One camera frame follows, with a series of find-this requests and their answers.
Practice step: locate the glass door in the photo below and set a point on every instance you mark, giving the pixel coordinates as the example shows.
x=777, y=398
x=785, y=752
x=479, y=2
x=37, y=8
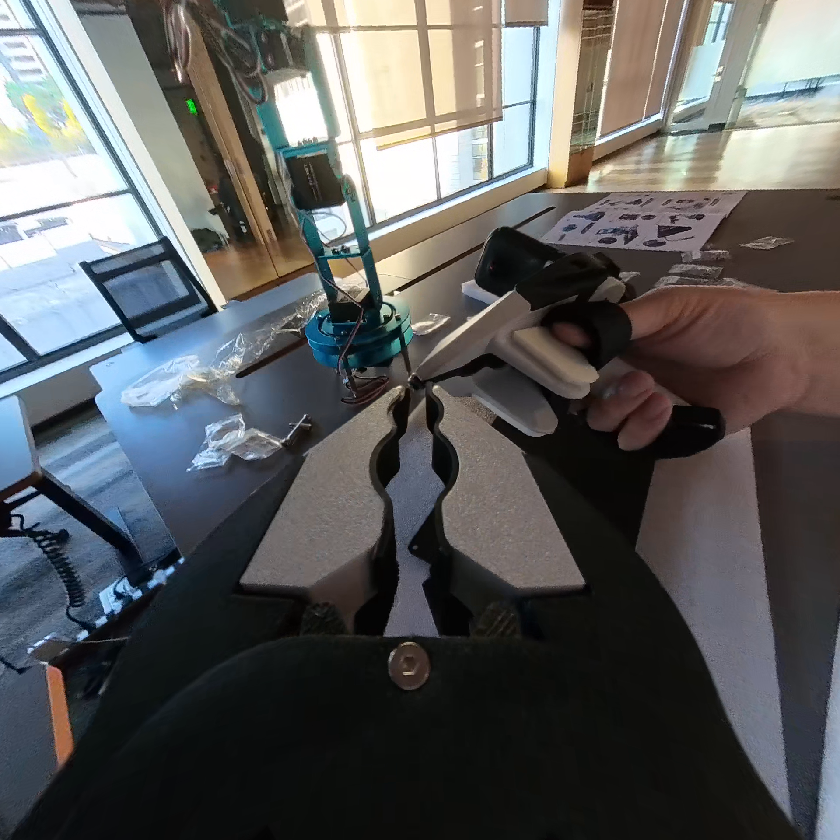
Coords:
x=702, y=59

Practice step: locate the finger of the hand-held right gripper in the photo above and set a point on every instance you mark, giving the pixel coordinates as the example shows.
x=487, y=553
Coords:
x=485, y=328
x=518, y=407

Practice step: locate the black metal bracket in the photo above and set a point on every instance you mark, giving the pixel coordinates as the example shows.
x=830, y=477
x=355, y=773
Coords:
x=423, y=541

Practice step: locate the black desk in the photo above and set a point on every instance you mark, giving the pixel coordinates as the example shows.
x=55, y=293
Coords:
x=157, y=459

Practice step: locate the crumpled clear plastic bag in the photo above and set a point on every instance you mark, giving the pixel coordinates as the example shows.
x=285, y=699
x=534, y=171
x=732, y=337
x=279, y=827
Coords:
x=190, y=374

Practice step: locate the power strip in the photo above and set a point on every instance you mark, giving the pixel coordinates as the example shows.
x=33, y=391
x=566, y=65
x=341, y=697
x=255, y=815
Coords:
x=134, y=587

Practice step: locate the empty clear plastic bag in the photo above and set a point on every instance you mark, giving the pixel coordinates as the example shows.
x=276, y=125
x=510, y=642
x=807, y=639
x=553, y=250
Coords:
x=431, y=323

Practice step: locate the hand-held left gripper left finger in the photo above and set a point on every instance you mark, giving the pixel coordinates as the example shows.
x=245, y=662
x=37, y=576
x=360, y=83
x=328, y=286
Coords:
x=321, y=518

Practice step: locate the window roller blind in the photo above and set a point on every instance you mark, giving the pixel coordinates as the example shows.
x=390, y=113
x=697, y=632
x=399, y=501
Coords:
x=446, y=59

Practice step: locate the neighbouring desk with orange edge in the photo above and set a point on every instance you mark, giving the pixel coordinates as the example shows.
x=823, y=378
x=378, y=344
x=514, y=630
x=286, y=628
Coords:
x=19, y=446

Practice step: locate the torn clear plastic bag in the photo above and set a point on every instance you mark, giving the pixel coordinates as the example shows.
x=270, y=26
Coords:
x=229, y=439

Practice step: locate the printed instruction sheet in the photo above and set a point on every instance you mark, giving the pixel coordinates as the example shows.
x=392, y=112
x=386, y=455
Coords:
x=649, y=220

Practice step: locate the clear plastic wrap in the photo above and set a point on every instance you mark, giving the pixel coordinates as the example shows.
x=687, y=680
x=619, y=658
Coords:
x=295, y=315

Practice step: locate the blue toy robot arm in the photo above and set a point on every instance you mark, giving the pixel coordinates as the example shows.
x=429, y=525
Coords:
x=358, y=328

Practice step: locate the small metal bolt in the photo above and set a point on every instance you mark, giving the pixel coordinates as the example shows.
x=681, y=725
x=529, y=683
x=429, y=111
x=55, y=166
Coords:
x=298, y=430

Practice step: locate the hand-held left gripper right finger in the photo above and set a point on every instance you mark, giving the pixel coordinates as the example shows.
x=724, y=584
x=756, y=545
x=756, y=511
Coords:
x=505, y=518

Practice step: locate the black chair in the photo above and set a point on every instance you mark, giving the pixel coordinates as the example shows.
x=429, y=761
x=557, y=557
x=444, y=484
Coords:
x=144, y=289

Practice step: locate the group of small parts bags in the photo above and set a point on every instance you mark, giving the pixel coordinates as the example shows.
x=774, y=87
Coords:
x=695, y=270

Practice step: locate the person's right hand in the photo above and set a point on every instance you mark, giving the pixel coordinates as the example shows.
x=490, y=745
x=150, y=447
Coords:
x=722, y=348

